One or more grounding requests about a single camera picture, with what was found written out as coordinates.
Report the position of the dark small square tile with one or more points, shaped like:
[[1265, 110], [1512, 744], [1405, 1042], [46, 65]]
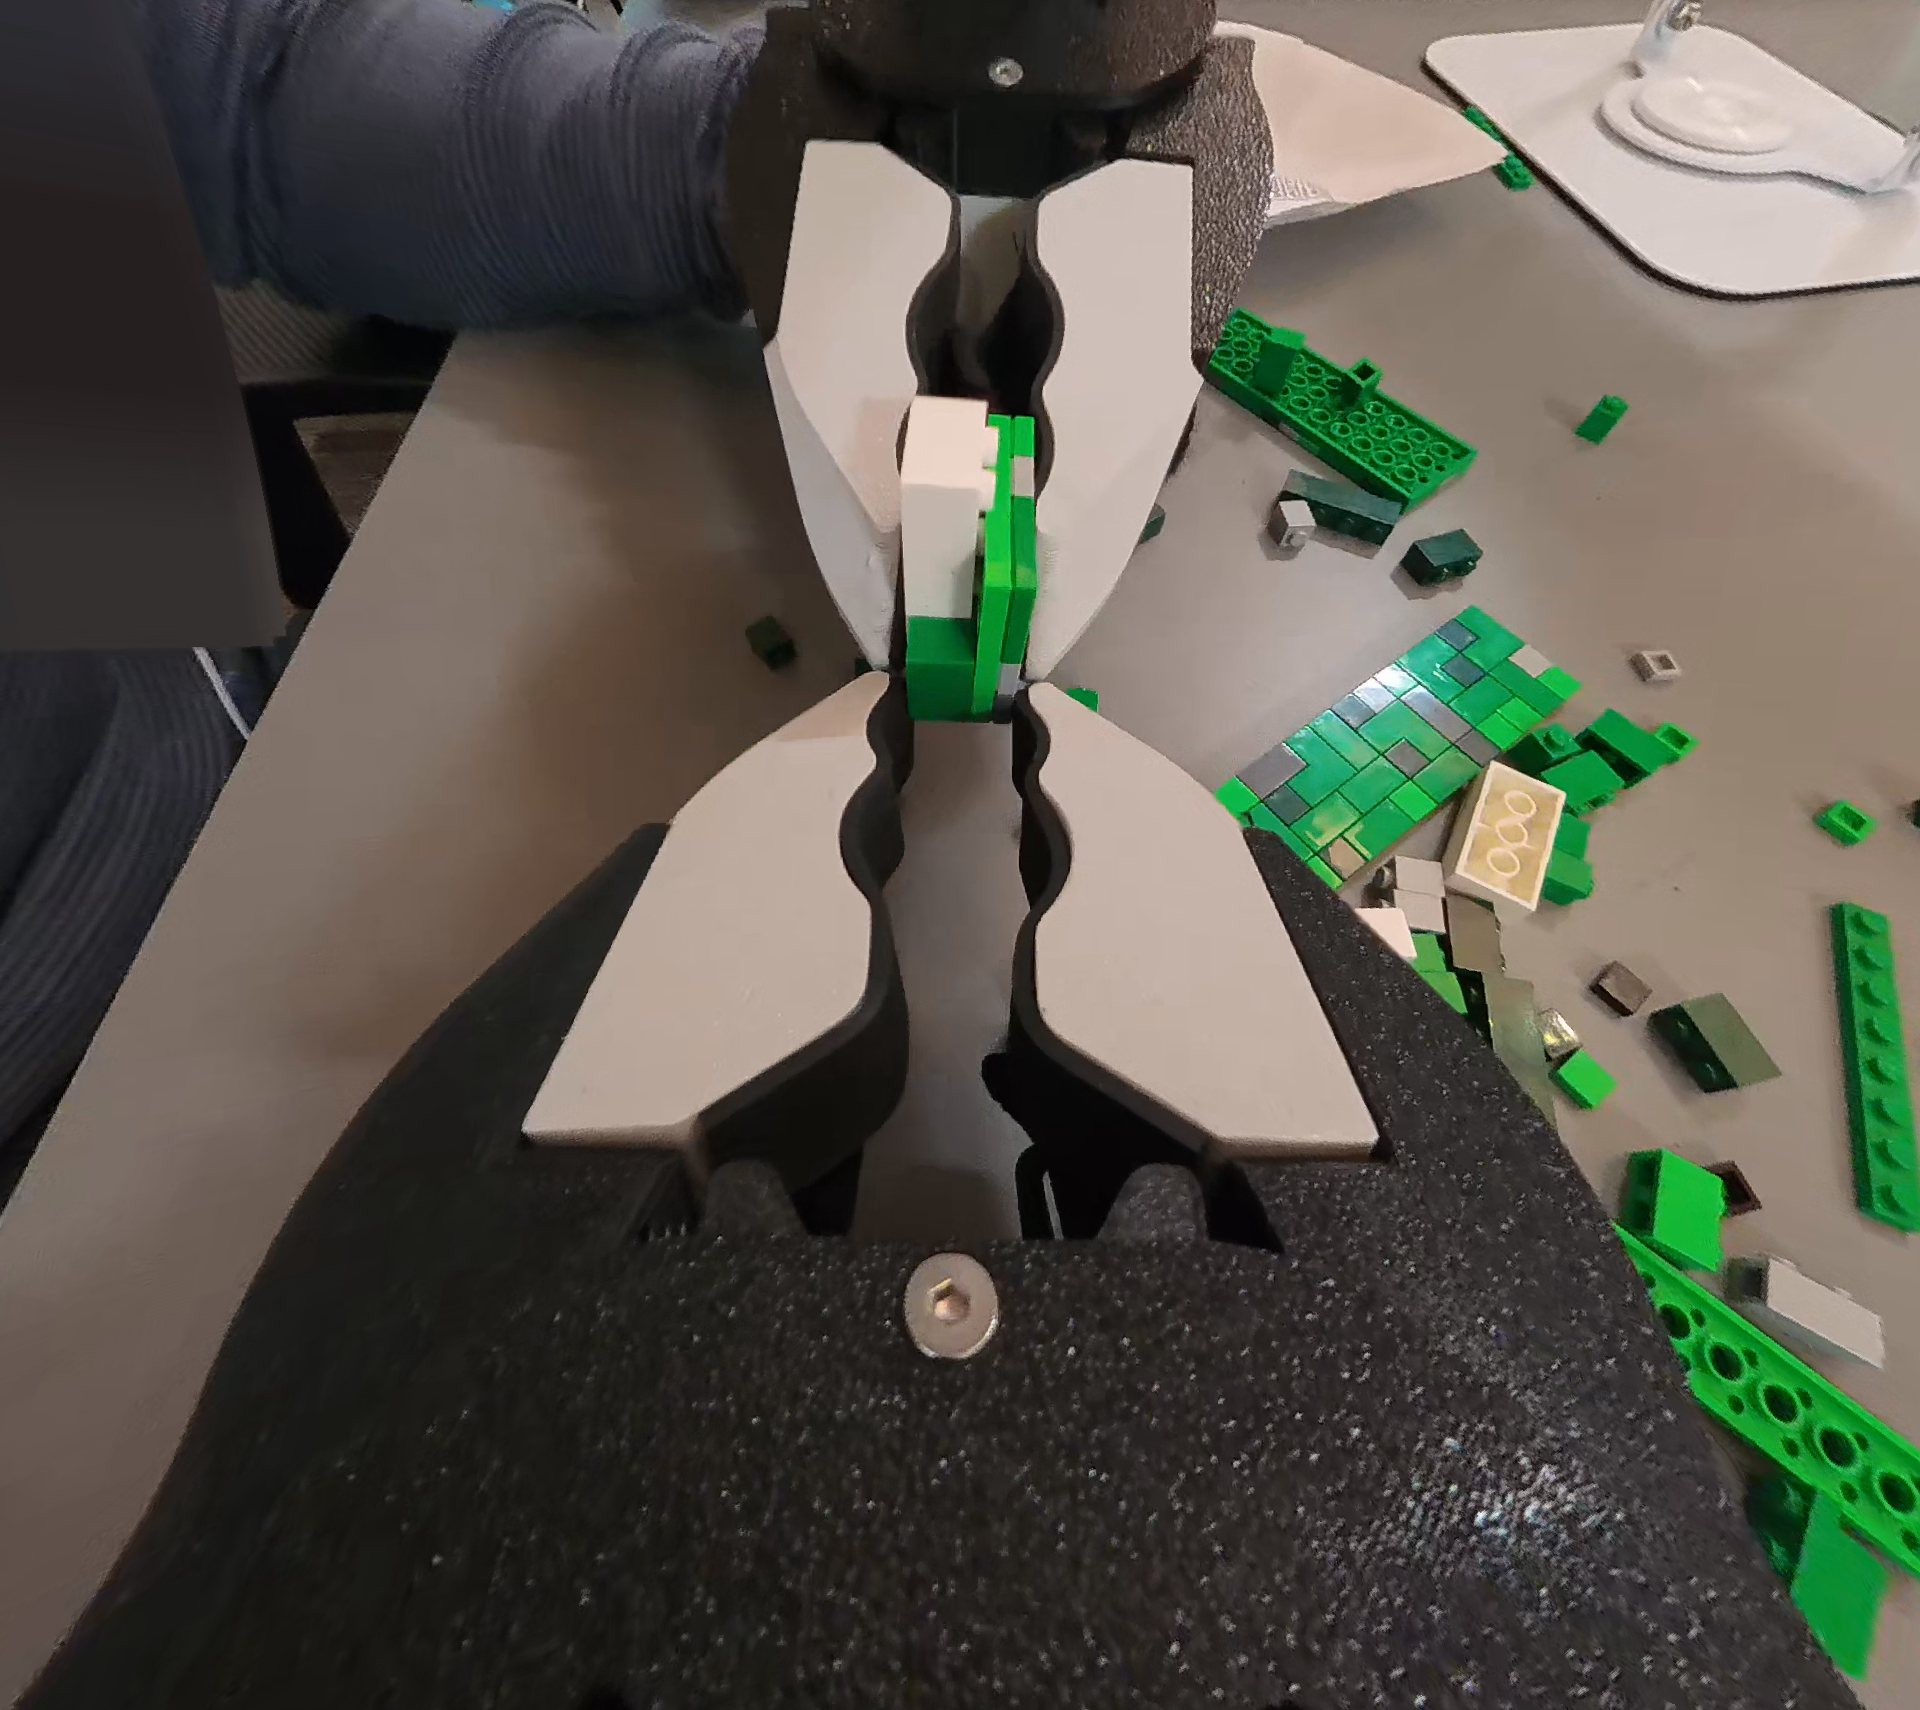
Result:
[[1736, 1188], [1623, 988]]

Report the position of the person's left forearm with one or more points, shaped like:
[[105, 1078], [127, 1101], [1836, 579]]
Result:
[[450, 164]]

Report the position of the grey small brick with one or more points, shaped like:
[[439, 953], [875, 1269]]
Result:
[[1292, 523]]

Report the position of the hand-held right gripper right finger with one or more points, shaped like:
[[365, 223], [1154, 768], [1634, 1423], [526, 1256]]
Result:
[[1185, 975]]

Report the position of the green plate with round holes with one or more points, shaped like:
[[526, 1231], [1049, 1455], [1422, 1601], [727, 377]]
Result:
[[1351, 412]]

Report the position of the green brick assembly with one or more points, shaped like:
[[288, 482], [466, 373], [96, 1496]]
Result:
[[1013, 571]]

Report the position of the green tiled brick panel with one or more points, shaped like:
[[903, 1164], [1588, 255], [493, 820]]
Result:
[[1395, 743]]

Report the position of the grey square tile with hole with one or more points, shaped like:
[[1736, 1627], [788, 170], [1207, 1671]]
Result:
[[1657, 665]]

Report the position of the white brick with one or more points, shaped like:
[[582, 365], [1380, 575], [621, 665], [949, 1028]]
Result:
[[1509, 837], [944, 495]]

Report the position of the green flat plate piece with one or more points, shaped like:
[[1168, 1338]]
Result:
[[1839, 1591]]

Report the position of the light grey brick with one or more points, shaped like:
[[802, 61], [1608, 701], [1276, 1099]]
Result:
[[1815, 1312]]

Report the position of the dark green long brick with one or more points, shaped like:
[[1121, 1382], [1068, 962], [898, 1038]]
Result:
[[1351, 506]]

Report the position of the long narrow green plate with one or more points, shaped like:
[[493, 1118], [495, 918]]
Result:
[[1874, 1064]]

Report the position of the large green plate with holes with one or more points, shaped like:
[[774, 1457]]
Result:
[[1784, 1418]]

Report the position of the green studded strip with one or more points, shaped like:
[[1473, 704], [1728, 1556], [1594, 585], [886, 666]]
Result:
[[1485, 124]]

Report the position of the white desk stand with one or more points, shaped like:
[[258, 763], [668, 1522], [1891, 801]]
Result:
[[1574, 121]]

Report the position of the bright green small brick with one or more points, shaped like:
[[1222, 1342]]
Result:
[[1512, 174], [1076, 699], [1600, 419], [1845, 822]]

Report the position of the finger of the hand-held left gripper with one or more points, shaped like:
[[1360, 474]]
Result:
[[1125, 314], [849, 314]]

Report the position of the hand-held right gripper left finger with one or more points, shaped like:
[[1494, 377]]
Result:
[[721, 975]]

